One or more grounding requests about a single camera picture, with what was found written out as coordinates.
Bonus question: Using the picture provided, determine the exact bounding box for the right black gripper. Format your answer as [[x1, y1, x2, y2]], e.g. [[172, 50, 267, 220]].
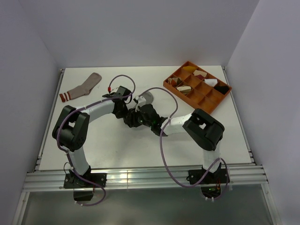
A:
[[124, 105, 153, 128]]

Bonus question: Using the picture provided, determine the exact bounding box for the grey sock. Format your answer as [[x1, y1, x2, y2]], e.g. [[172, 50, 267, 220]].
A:
[[142, 91, 154, 104]]

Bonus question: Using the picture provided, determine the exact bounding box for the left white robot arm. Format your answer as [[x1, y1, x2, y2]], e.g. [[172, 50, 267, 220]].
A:
[[52, 86, 132, 187]]

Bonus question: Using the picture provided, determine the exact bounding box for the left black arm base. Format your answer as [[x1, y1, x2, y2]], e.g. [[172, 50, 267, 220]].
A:
[[63, 172, 107, 206]]

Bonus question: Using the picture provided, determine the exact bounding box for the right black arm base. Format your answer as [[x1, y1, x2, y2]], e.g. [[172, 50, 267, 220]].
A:
[[186, 168, 230, 198]]

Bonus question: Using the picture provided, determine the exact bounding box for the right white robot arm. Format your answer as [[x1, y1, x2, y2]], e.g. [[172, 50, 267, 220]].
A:
[[123, 104, 225, 183]]

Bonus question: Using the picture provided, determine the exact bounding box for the beige sock with red stripes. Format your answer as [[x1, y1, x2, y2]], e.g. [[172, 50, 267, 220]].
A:
[[59, 73, 102, 103]]

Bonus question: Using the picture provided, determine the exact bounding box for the brown patterned rolled sock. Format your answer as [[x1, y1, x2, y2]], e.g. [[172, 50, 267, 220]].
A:
[[167, 77, 182, 87]]

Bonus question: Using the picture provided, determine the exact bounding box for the beige brown rolled sock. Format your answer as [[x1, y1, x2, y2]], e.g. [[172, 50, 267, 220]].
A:
[[176, 85, 192, 95]]

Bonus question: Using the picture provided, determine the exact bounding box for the orange compartment tray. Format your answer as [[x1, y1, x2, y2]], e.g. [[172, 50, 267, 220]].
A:
[[163, 61, 232, 114]]

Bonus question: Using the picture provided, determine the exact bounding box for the yellow rolled sock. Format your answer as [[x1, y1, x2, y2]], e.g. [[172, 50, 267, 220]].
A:
[[182, 66, 197, 74]]

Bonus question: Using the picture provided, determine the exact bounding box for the red beige rolled sock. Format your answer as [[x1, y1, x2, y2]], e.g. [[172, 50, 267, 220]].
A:
[[193, 70, 207, 80]]

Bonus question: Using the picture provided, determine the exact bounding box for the white rolled sock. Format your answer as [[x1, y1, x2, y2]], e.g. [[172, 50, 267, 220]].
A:
[[204, 79, 218, 87]]

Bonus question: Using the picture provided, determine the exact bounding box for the black rolled sock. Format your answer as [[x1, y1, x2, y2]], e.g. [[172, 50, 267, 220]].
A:
[[214, 86, 230, 95]]

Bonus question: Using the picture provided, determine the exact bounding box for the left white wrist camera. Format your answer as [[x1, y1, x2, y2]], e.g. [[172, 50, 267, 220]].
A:
[[108, 87, 119, 94]]

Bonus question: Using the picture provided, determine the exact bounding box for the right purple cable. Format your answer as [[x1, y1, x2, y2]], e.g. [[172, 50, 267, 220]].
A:
[[135, 87, 229, 202]]

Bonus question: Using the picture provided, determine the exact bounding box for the purple cable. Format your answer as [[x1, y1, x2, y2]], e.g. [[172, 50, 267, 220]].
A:
[[57, 75, 136, 207], [135, 87, 229, 202]]

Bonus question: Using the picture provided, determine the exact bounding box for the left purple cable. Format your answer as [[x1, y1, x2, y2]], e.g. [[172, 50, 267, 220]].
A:
[[57, 75, 136, 207]]

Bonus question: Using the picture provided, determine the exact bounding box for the aluminium frame rail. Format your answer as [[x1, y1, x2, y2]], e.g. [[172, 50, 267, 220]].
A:
[[22, 164, 268, 192]]

